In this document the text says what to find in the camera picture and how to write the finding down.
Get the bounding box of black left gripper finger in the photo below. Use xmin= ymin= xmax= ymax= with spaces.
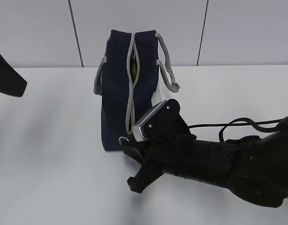
xmin=0 ymin=54 xmax=27 ymax=98

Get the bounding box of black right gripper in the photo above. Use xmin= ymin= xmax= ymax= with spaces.
xmin=120 ymin=112 xmax=198 ymax=194

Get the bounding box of navy lunch bag grey trim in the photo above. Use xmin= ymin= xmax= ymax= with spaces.
xmin=93 ymin=30 xmax=180 ymax=151

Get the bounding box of yellow banana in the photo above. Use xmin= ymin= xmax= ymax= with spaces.
xmin=130 ymin=59 xmax=137 ymax=83

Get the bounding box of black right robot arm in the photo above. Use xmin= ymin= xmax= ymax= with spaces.
xmin=120 ymin=116 xmax=288 ymax=208

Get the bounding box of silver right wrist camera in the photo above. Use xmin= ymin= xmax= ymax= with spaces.
xmin=132 ymin=99 xmax=180 ymax=142

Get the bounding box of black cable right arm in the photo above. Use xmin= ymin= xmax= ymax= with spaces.
xmin=187 ymin=118 xmax=285 ymax=142

